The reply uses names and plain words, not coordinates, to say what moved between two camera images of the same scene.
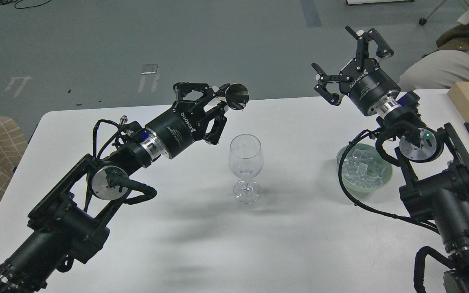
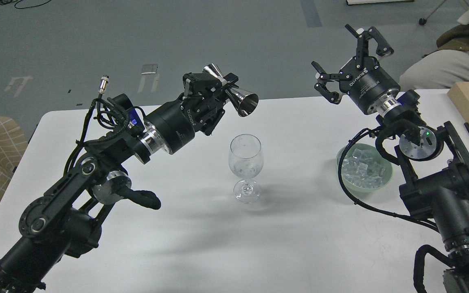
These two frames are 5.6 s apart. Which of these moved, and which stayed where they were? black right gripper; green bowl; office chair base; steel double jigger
Moved: steel double jigger
Stayed: black right gripper; office chair base; green bowl
